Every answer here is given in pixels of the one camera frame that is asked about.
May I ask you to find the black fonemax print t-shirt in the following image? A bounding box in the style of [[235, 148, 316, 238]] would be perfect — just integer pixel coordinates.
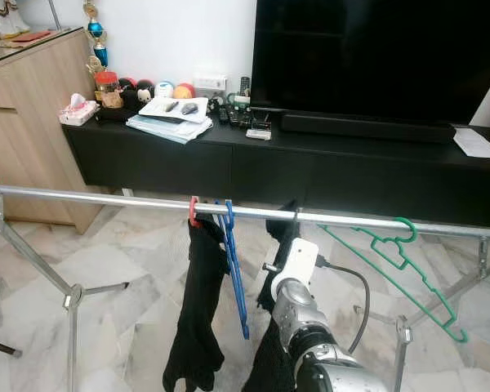
[[162, 214, 229, 392], [241, 200, 303, 392]]

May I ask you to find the blue plastic hanger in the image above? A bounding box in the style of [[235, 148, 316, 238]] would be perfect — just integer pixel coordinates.
[[214, 199, 252, 341]]

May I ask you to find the green plastic hanger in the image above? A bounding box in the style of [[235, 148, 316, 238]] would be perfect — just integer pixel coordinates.
[[318, 216, 469, 344]]

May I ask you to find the light wooden cabinet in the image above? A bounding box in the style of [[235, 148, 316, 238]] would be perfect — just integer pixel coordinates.
[[0, 27, 103, 236]]

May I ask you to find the pink tissue box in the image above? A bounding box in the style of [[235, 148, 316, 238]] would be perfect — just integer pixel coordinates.
[[60, 93, 100, 126]]

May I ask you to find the silver metal clothes rack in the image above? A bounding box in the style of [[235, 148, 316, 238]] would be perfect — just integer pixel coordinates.
[[0, 185, 490, 392]]

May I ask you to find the black metal chair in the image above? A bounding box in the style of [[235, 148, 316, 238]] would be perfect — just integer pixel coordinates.
[[0, 338, 24, 358]]

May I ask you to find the red-lidded glass jar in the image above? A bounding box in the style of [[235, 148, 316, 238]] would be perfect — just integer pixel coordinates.
[[96, 71, 122, 109]]

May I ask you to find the red book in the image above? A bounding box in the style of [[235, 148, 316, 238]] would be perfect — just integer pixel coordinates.
[[12, 31, 52, 43]]

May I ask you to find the white porcelain figurine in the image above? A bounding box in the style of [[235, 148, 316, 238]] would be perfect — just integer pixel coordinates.
[[0, 0, 31, 42]]

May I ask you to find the stack of white papers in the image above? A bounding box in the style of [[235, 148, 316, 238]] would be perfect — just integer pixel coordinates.
[[127, 114, 213, 145]]

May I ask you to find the white rectangular tray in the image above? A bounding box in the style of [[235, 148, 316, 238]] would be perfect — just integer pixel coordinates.
[[139, 96, 209, 123]]

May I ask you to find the black ball white face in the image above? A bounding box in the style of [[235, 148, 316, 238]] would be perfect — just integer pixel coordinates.
[[134, 79, 156, 103]]

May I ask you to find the gold blue trophy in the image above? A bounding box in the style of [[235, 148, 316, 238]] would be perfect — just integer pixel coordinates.
[[82, 0, 109, 78]]

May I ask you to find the white blue ball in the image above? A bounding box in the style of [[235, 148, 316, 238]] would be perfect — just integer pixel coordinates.
[[154, 81, 176, 99]]

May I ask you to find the black television console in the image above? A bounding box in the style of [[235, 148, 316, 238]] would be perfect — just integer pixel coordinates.
[[61, 109, 490, 229]]

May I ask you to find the black remote control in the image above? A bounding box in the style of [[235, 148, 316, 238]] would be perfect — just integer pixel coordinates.
[[215, 98, 238, 125]]

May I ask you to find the green mug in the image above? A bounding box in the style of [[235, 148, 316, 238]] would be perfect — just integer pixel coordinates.
[[226, 91, 252, 111]]

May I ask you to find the black soundbar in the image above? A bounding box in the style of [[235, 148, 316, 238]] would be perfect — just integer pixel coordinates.
[[281, 112, 457, 145]]

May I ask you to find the black flat television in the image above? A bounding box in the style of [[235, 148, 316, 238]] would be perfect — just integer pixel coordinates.
[[251, 0, 490, 127]]

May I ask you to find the white paper sheet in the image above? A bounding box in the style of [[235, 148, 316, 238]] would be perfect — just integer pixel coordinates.
[[453, 127, 490, 160]]

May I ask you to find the white wall socket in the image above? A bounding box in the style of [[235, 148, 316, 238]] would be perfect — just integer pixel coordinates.
[[194, 76, 228, 97]]

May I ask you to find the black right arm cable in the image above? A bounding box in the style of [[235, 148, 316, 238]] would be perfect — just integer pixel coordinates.
[[316, 255, 371, 354]]

